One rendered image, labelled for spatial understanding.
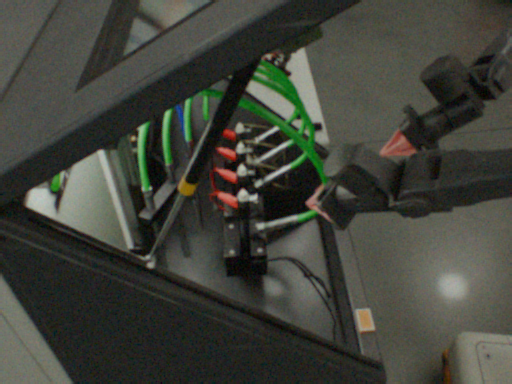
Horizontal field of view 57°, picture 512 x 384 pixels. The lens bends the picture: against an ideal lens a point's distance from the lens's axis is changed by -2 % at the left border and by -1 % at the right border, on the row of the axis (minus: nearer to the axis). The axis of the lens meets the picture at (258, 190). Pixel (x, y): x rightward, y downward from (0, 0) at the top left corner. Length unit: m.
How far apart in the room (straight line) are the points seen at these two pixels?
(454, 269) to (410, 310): 0.34
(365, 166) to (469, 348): 1.32
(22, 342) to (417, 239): 2.02
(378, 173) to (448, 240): 1.91
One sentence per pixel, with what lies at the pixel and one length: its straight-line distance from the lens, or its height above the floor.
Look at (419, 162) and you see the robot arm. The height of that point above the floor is 1.42.
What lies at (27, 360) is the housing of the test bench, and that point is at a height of 1.11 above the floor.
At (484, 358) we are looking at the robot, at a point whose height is 0.28.
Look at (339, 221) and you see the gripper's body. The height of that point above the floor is 1.27.
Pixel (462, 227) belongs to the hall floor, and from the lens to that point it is 2.65.
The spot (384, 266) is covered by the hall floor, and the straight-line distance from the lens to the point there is 2.37.
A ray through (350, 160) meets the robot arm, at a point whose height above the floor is 1.42.
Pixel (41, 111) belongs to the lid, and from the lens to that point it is 0.56.
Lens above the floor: 1.84
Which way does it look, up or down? 44 degrees down
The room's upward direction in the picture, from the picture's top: 1 degrees counter-clockwise
